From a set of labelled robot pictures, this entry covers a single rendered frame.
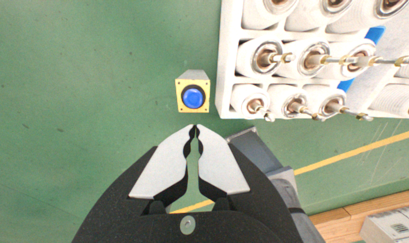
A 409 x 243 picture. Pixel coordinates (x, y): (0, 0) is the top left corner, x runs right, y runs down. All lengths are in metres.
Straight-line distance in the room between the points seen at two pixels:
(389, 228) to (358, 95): 1.59
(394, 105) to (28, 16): 1.29
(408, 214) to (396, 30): 1.78
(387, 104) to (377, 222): 1.55
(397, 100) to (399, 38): 0.19
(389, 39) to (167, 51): 0.76
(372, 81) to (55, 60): 1.22
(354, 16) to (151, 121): 0.76
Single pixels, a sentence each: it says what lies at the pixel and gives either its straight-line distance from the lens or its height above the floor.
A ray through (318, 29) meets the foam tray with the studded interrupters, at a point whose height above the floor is 0.18.
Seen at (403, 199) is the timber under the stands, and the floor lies 0.06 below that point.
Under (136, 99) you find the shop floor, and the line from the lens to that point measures 0.65.
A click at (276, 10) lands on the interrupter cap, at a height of 0.25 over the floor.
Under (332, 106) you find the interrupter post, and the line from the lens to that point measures 0.50.
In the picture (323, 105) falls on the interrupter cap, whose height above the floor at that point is 0.25.
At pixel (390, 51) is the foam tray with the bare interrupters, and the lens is 0.74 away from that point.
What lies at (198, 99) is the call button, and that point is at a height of 0.33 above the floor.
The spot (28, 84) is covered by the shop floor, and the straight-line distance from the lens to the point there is 0.94.
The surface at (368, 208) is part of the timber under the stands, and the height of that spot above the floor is 0.05.
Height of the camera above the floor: 0.55
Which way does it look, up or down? 62 degrees down
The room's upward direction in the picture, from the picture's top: 174 degrees clockwise
